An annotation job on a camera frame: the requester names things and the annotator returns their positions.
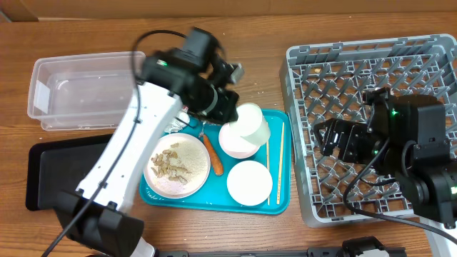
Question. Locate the clear plastic bin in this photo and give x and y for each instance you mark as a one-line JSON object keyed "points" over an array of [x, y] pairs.
{"points": [[81, 92]]}

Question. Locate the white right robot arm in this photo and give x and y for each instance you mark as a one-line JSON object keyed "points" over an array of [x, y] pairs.
{"points": [[404, 138]]}

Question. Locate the crumpled white tissue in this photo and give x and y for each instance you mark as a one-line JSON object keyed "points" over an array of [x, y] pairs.
{"points": [[181, 121]]}

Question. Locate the white bowl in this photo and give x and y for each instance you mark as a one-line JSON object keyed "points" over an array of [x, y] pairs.
{"points": [[249, 183]]}

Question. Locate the grey dish rack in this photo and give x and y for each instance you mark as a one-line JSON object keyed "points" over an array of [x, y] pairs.
{"points": [[323, 81]]}

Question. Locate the black tray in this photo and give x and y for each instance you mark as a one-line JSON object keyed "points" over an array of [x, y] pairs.
{"points": [[59, 166]]}

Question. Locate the left wooden chopstick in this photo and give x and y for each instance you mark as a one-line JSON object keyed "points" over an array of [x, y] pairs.
{"points": [[268, 166]]}

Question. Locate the right wooden chopstick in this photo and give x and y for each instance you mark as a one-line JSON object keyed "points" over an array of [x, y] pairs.
{"points": [[280, 165]]}

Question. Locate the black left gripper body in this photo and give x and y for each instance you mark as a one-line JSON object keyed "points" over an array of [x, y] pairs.
{"points": [[213, 105]]}

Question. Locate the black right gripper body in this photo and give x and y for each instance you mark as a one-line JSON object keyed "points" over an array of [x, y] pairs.
{"points": [[356, 148]]}

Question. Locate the wooden chopstick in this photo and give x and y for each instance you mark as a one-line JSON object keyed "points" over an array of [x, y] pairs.
{"points": [[280, 165], [268, 166]]}

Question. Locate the white cup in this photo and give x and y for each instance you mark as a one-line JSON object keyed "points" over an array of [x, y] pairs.
{"points": [[251, 124]]}

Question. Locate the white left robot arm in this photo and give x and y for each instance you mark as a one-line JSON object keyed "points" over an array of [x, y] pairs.
{"points": [[96, 213]]}

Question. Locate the pink plate with food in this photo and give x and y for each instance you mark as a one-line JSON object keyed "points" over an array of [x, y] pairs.
{"points": [[178, 167]]}

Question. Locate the teal serving tray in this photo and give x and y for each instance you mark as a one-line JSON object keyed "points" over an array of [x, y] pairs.
{"points": [[214, 195]]}

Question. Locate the orange carrot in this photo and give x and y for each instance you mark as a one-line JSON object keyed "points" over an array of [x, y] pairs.
{"points": [[214, 158]]}

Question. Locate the pink bowl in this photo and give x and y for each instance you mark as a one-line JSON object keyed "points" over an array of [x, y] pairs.
{"points": [[235, 146]]}

